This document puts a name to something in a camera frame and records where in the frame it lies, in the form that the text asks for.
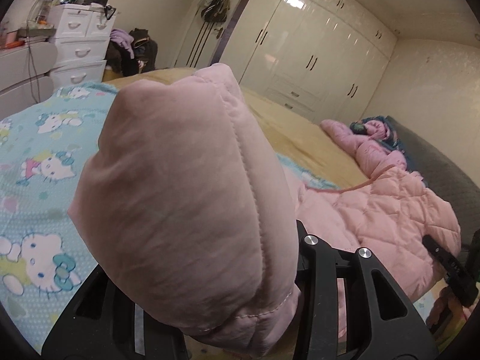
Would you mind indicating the pink crumpled comforter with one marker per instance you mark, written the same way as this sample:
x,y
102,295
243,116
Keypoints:
x,y
373,142

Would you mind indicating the black bag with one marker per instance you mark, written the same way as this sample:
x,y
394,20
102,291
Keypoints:
x,y
144,56

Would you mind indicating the white wardrobe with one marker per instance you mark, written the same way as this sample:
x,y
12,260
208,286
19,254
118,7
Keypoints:
x,y
322,59

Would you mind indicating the bags hanging on door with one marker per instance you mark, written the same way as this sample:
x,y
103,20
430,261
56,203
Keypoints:
x,y
216,11

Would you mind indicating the grey desk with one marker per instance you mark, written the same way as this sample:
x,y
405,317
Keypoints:
x,y
25,79

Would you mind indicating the white bedroom door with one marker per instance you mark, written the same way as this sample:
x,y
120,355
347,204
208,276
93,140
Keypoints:
x,y
203,36

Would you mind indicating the pink quilted jacket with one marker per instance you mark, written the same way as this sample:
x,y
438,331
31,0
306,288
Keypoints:
x,y
189,211

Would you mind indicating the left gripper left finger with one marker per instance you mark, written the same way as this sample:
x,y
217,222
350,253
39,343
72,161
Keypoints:
x,y
101,322

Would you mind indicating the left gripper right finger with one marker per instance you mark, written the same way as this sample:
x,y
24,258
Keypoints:
x,y
353,307

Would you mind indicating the white drawer cabinet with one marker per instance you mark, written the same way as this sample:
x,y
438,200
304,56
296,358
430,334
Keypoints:
x,y
82,35

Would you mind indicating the purple clothes pile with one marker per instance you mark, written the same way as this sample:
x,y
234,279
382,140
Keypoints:
x,y
123,39

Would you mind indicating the tan bed cover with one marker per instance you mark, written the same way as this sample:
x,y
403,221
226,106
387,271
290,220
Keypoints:
x,y
292,131

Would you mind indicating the grey headboard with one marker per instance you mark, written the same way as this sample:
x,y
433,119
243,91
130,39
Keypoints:
x,y
442,175

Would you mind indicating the person's right hand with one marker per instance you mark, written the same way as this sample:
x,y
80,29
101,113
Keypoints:
x,y
447,315

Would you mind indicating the blue Hello Kitty blanket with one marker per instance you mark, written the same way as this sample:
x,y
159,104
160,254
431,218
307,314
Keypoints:
x,y
44,261

